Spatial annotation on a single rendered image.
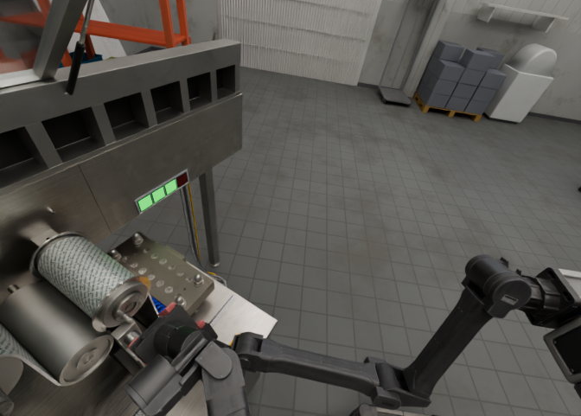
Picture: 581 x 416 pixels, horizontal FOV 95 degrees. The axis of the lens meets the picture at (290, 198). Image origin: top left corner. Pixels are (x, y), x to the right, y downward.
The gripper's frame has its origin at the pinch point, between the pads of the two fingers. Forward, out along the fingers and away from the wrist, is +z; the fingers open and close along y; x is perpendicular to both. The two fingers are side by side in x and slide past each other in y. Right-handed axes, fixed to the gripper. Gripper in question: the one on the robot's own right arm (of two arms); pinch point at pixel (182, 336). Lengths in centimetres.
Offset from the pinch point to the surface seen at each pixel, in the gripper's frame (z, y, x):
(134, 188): 26, 23, 40
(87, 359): 2.9, -17.6, 14.9
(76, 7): -20, 13, 78
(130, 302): -3.7, -4.9, 22.0
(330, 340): 16, 72, -114
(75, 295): 4.5, -10.9, 29.0
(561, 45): -200, 757, -83
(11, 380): -3.0, -26.6, 25.9
